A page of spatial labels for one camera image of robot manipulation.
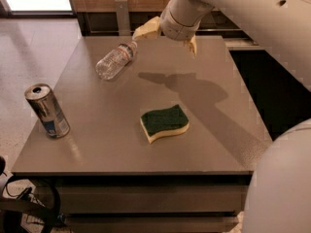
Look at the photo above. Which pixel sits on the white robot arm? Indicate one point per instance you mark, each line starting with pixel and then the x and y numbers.
pixel 279 195

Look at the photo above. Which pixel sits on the left metal bracket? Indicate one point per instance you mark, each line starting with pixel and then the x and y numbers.
pixel 123 19

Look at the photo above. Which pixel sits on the grey drawer cabinet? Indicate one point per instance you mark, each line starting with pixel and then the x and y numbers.
pixel 168 146

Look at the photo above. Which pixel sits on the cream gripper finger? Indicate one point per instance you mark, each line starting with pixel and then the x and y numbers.
pixel 191 46
pixel 148 31

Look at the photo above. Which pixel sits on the clear plastic water bottle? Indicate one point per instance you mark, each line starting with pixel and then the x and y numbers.
pixel 114 61

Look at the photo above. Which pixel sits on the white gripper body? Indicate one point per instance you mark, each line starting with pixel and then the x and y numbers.
pixel 172 27

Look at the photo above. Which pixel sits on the silver blue drink can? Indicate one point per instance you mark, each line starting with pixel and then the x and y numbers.
pixel 45 105

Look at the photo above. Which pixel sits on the green yellow sponge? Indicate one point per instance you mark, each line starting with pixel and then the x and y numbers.
pixel 164 123

